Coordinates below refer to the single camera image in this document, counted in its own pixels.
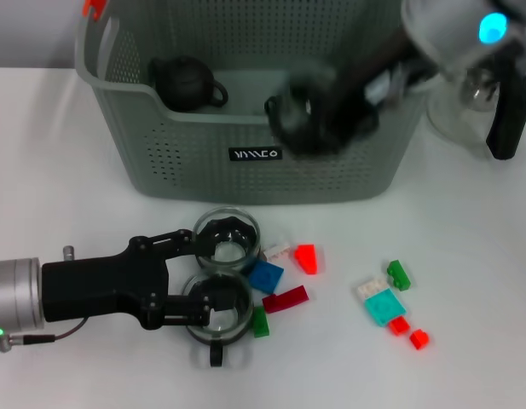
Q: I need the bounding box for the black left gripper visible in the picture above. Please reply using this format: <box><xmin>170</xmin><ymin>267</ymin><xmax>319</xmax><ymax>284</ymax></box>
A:
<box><xmin>41</xmin><ymin>228</ymin><xmax>235</xmax><ymax>330</ymax></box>

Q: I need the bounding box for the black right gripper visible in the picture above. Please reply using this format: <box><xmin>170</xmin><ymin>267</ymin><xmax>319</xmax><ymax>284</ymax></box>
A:
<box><xmin>326</xmin><ymin>40</ymin><xmax>434</xmax><ymax>129</ymax></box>

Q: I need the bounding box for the white toy brick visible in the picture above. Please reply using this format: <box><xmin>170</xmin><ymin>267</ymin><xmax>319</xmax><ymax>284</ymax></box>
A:
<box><xmin>356</xmin><ymin>279</ymin><xmax>390</xmax><ymax>302</ymax></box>
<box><xmin>263</xmin><ymin>241</ymin><xmax>292</xmax><ymax>262</ymax></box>

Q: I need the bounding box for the cyan square toy plate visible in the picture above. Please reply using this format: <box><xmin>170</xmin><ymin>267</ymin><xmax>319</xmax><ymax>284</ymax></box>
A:
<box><xmin>363</xmin><ymin>288</ymin><xmax>408</xmax><ymax>328</ymax></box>

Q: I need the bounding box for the grey perforated storage bin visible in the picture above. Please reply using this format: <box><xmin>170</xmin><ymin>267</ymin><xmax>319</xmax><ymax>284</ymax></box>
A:
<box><xmin>73</xmin><ymin>0</ymin><xmax>454</xmax><ymax>205</ymax></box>

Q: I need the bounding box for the blue square toy plate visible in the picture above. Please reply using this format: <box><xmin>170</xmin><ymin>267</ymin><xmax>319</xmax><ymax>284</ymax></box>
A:
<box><xmin>245</xmin><ymin>260</ymin><xmax>285</xmax><ymax>295</ymax></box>

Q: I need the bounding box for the green toy brick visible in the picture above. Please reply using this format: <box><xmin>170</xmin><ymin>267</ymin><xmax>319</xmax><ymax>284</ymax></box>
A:
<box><xmin>386</xmin><ymin>259</ymin><xmax>412</xmax><ymax>291</ymax></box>
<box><xmin>251</xmin><ymin>305</ymin><xmax>272</xmax><ymax>339</ymax></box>

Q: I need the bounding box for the dark red long brick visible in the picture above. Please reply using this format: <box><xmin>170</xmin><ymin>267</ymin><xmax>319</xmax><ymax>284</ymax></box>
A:
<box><xmin>261</xmin><ymin>285</ymin><xmax>309</xmax><ymax>314</ymax></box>

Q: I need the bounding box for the red sloped toy brick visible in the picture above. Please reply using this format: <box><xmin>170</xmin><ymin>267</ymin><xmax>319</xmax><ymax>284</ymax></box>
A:
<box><xmin>293</xmin><ymin>243</ymin><xmax>321</xmax><ymax>276</ymax></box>

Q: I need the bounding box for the dark clay teapot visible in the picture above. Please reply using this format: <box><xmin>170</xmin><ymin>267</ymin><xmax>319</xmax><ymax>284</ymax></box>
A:
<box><xmin>147</xmin><ymin>55</ymin><xmax>228</xmax><ymax>112</ymax></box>

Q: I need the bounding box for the small red toy brick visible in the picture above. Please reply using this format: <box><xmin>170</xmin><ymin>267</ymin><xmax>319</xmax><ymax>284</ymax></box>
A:
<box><xmin>409</xmin><ymin>328</ymin><xmax>430</xmax><ymax>351</ymax></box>
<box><xmin>389</xmin><ymin>315</ymin><xmax>411</xmax><ymax>337</ymax></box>

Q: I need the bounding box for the glass teapot black handle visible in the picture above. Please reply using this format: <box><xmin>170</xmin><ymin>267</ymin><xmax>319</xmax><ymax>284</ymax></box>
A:
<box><xmin>426</xmin><ymin>55</ymin><xmax>526</xmax><ymax>161</ymax></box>

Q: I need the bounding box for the grey left wrist cable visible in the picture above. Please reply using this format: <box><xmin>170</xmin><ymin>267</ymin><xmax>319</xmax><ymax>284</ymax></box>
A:
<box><xmin>0</xmin><ymin>319</ymin><xmax>88</xmax><ymax>353</ymax></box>

